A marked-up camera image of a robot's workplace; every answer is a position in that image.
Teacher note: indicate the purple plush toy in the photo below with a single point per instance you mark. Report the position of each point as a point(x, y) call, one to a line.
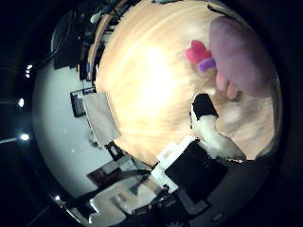
point(240, 53)

